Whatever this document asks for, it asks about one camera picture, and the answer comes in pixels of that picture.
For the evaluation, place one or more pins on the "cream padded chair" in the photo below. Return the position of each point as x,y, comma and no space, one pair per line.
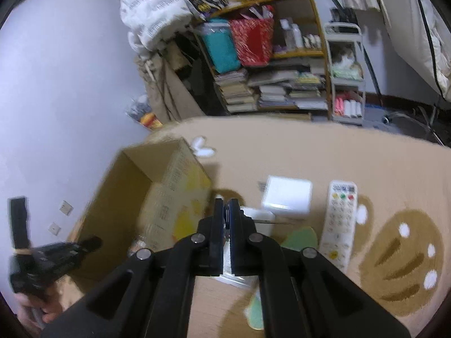
422,24

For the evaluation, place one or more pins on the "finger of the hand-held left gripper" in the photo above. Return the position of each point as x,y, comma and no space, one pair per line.
90,246

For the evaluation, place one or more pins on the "white remote control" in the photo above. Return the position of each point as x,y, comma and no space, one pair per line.
338,218

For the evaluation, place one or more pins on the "stack of books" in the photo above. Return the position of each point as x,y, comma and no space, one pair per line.
239,91

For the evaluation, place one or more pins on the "teal bag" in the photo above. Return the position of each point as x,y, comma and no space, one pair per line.
222,49

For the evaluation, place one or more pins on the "white charger adapter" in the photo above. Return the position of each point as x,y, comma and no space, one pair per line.
287,193

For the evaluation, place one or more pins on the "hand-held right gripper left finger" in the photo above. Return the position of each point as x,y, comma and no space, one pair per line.
211,250

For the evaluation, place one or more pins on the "pink and white bottles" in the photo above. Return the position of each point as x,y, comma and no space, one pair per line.
348,107

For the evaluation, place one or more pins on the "bag of plush toys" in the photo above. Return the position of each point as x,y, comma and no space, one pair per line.
148,118

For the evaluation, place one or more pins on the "white trolley cart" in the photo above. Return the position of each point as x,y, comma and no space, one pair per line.
343,28

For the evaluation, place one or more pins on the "white brown plush toy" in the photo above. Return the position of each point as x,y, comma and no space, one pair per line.
343,59

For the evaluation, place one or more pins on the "black garment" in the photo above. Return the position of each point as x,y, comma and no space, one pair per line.
204,88

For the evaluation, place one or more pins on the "green card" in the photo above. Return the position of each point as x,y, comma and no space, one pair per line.
299,239

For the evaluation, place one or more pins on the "black pouch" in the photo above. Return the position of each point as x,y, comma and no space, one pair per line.
343,16

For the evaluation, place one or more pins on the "row of small cosmetic bottles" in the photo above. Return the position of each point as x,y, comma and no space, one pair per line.
296,37

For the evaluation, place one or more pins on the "white puffer jacket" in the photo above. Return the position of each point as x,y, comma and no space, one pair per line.
151,10

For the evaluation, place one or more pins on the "cardboard box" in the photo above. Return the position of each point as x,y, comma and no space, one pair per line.
112,197

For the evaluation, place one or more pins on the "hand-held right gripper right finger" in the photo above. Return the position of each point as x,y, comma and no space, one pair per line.
243,250

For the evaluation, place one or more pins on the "green tissue packs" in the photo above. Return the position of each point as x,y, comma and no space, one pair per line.
348,72

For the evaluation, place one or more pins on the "red gift bag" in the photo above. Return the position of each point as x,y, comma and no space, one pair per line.
252,42

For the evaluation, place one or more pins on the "wooden shelf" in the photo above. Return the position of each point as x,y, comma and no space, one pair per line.
299,54

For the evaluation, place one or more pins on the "person's left hand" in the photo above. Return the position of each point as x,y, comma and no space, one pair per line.
53,306

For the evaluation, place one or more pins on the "wall socket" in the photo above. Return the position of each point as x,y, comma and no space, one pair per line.
66,207
54,228

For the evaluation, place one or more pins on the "beige coat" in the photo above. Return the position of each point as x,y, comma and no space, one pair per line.
165,91

